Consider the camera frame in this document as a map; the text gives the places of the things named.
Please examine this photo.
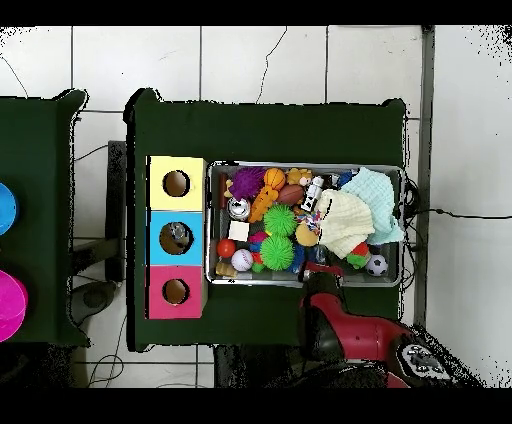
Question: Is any magenta round disc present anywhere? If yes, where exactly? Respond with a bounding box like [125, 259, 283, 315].
[0, 269, 29, 343]

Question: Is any mint green knitted cloth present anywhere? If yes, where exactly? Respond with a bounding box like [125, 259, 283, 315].
[341, 166, 406, 245]

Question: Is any orange toy basketball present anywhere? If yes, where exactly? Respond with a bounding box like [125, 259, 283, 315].
[263, 167, 287, 191]

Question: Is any blue round disc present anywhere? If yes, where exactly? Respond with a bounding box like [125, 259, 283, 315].
[0, 181, 20, 237]

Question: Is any thin black cable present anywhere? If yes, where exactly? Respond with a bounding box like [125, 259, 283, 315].
[403, 206, 512, 221]

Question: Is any wooden box with three holes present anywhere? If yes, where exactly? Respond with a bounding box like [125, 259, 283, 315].
[145, 155, 210, 320]

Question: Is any grey plastic toy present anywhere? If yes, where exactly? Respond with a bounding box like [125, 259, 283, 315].
[300, 175, 325, 213]

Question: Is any black upright panel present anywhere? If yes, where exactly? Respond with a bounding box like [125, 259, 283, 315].
[104, 139, 128, 283]

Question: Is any silver drink can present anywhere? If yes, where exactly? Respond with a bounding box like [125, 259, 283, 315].
[226, 197, 252, 221]

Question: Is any green stringy puffer ball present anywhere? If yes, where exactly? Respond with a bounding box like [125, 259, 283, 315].
[262, 203, 298, 238]

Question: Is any cream knitted cloth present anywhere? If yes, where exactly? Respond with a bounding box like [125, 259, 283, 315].
[316, 188, 376, 259]

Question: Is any brown toy football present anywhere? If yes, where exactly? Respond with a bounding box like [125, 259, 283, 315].
[276, 183, 306, 206]

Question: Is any shallow silver mesh bin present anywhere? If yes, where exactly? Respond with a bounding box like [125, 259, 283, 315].
[205, 159, 407, 288]

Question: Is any black and white soccer ball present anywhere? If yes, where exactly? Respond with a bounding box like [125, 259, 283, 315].
[365, 254, 389, 278]

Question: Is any green puffer toy with eyes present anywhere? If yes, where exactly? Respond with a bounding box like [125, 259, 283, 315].
[259, 235, 296, 272]

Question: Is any purple spiky ball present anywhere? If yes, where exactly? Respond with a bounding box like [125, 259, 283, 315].
[229, 166, 267, 201]

